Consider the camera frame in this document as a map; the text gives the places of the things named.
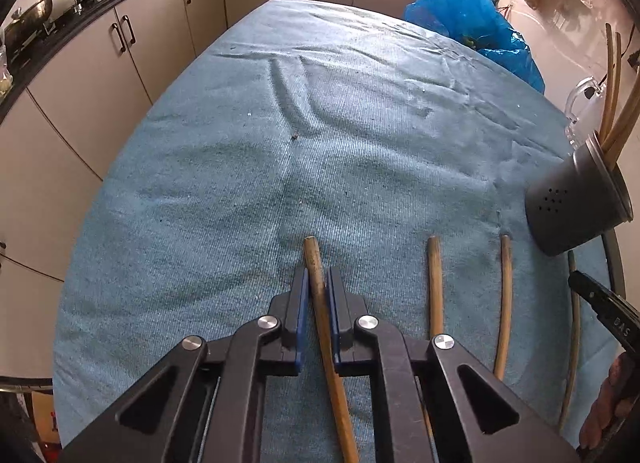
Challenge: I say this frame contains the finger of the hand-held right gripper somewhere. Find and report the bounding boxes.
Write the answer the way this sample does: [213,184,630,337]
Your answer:
[567,269,640,346]

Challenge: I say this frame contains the cardboard box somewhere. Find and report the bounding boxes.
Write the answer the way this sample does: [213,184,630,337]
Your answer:
[30,390,61,449]

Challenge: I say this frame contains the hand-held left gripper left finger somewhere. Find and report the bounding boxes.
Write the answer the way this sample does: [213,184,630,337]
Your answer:
[60,265,311,463]

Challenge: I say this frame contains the tan bamboo chopstick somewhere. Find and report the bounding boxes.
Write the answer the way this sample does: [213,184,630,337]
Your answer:
[599,23,615,141]
[492,234,513,380]
[607,93,640,164]
[557,250,582,431]
[602,32,623,144]
[303,236,361,463]
[422,236,446,444]

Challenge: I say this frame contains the blue plastic bag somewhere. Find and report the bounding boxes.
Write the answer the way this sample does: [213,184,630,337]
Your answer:
[404,0,546,94]

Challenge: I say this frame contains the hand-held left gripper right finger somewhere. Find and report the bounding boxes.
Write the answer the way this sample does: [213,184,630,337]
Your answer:
[327,267,583,463]

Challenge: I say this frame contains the dark metal utensil holder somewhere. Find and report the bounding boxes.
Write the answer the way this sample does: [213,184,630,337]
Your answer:
[524,132,635,258]

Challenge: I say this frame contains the cream base cabinets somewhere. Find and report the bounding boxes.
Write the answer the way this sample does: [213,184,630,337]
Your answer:
[0,0,451,444]

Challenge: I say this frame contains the blue tablecloth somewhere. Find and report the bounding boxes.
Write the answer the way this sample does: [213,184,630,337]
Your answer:
[52,0,623,463]

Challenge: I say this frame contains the steel cooking pot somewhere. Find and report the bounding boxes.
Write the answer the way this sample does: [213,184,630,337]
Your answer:
[4,0,55,44]

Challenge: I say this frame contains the person's right hand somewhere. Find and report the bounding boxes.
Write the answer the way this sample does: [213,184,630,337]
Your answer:
[579,350,633,451]

